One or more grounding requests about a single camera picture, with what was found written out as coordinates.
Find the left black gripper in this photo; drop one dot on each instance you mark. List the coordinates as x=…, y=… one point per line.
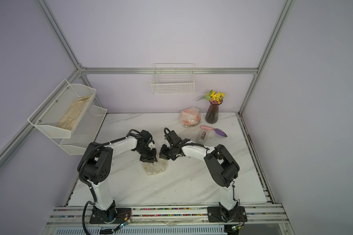
x=151, y=158

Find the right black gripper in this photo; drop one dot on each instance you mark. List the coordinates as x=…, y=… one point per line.
x=161, y=154

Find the clear bubble wrap sheet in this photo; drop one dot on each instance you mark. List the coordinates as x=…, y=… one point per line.
x=190, y=117
x=155, y=167

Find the orange dinner plate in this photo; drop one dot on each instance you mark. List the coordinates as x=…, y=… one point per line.
x=190, y=117

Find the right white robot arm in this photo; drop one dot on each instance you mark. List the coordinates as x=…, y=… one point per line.
x=222, y=167

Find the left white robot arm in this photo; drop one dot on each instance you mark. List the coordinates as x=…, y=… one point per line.
x=95, y=165

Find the purple glass vase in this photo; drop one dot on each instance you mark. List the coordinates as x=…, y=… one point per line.
x=213, y=112

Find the lower white mesh shelf bin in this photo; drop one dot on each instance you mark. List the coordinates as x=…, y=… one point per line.
x=85, y=132

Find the white mesh shelf bin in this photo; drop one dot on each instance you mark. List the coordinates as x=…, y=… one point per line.
x=46, y=117
x=85, y=132

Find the yellow artificial flowers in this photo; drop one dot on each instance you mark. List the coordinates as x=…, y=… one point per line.
x=213, y=97

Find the beige cloth in bin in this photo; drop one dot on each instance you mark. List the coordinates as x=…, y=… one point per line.
x=69, y=120

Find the upper white mesh shelf bin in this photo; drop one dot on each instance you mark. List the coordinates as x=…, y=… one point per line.
x=46, y=117

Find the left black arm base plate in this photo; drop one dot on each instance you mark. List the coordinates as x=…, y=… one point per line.
x=111, y=216

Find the white wire wall basket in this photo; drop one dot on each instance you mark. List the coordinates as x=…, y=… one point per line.
x=173, y=78

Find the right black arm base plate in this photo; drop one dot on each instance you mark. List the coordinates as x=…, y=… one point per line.
x=220, y=214

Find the aluminium front rail frame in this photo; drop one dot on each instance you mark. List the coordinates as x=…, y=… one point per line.
x=170, y=215

